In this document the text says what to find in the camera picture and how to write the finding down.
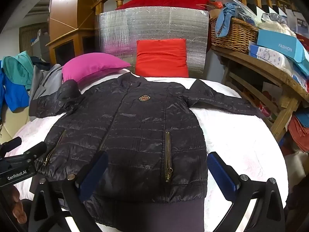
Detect wicker basket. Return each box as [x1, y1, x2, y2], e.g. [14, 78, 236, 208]
[209, 17, 259, 54]

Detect blue cardboard box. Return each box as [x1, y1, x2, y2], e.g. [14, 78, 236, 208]
[256, 29, 309, 75]

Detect beige sofa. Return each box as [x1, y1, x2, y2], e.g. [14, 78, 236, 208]
[0, 107, 31, 146]

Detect red pillow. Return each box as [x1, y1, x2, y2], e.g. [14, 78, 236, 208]
[135, 38, 189, 78]

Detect coral cloth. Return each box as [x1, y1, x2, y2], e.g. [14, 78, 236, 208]
[287, 115, 309, 153]

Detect white plastic bag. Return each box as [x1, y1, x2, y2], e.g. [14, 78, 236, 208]
[257, 13, 297, 38]

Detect pink pillow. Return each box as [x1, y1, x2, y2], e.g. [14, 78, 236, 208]
[62, 52, 132, 85]

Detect silver insulation mat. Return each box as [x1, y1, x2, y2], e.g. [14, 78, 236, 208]
[95, 7, 209, 78]

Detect white printed packet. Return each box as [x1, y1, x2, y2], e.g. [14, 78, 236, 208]
[249, 44, 295, 76]

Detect blue garment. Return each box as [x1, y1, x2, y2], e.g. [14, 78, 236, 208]
[0, 60, 30, 121]

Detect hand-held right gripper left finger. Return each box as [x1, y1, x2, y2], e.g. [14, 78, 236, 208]
[28, 150, 109, 232]

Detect grey garment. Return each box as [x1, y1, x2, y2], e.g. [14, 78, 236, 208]
[29, 63, 64, 122]

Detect wooden cabinet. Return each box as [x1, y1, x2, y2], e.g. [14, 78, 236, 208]
[46, 0, 99, 66]

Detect person's left hand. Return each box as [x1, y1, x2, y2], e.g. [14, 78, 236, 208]
[9, 186, 28, 225]

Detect wooden shelf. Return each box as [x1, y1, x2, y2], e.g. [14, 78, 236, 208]
[211, 45, 309, 143]

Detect black puffer jacket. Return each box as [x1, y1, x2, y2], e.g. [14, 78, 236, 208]
[29, 73, 266, 232]

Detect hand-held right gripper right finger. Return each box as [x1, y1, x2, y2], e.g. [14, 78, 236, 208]
[207, 151, 287, 232]

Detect white embossed blanket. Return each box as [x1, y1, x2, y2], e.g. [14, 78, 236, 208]
[12, 76, 289, 232]

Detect light blue cloth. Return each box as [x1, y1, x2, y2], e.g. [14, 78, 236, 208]
[215, 3, 245, 38]

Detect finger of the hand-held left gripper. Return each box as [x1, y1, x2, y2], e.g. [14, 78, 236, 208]
[0, 136, 23, 153]
[5, 141, 48, 166]

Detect teal garment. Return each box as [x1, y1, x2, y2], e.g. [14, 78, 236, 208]
[2, 51, 35, 90]

